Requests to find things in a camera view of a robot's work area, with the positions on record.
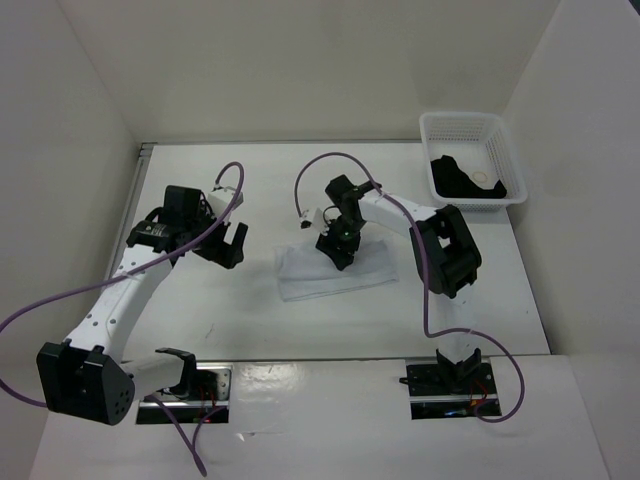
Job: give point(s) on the black skirt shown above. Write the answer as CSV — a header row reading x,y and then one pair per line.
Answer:
x,y
451,182

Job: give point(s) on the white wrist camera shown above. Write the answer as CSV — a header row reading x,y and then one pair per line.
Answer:
x,y
314,219
222,197

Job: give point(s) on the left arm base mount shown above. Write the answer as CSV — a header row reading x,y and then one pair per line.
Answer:
x,y
208,397

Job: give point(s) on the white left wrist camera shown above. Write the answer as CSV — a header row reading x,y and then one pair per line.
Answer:
x,y
222,197

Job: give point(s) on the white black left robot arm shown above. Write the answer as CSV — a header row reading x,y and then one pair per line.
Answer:
x,y
85,375

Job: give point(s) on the white plastic laundry basket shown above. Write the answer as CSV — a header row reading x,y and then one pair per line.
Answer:
x,y
482,148

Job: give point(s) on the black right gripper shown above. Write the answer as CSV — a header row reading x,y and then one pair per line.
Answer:
x,y
329,245

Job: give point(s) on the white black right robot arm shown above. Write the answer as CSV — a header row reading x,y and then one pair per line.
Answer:
x,y
446,255

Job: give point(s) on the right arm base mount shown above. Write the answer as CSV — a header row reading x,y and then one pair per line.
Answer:
x,y
431,398

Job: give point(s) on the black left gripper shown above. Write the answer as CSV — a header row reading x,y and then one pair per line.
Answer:
x,y
225,254

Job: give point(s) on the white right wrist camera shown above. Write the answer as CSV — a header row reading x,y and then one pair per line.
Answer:
x,y
314,219

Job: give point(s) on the white skirt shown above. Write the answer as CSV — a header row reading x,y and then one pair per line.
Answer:
x,y
303,272

